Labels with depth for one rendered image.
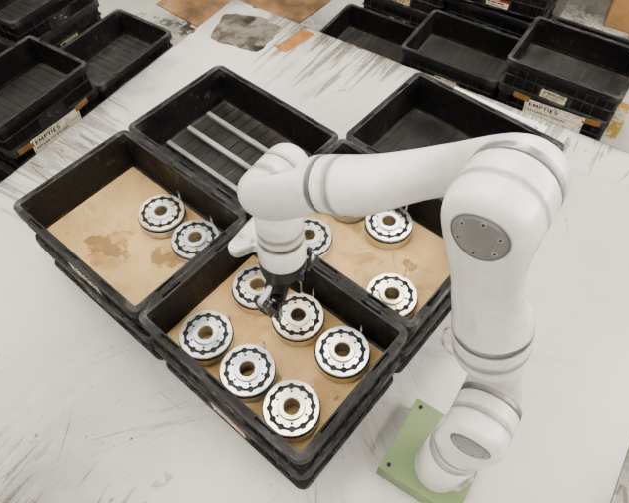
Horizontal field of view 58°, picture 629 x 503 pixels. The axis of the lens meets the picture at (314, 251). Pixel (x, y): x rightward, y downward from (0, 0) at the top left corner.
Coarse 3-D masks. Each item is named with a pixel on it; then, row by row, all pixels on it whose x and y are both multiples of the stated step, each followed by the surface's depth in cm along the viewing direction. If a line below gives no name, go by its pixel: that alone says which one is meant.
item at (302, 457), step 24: (312, 264) 107; (168, 288) 105; (144, 312) 102; (384, 312) 102; (168, 336) 99; (192, 360) 97; (384, 360) 96; (216, 384) 96; (360, 384) 94; (240, 408) 92; (264, 432) 90; (288, 456) 88; (312, 456) 89
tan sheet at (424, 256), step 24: (312, 216) 127; (336, 240) 123; (360, 240) 123; (432, 240) 123; (336, 264) 119; (360, 264) 119; (384, 264) 119; (408, 264) 119; (432, 264) 119; (432, 288) 116
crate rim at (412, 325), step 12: (336, 144) 125; (348, 144) 125; (312, 252) 109; (336, 276) 106; (360, 288) 104; (444, 288) 104; (372, 300) 103; (432, 300) 104; (396, 312) 102; (420, 312) 102; (408, 324) 100; (420, 324) 102
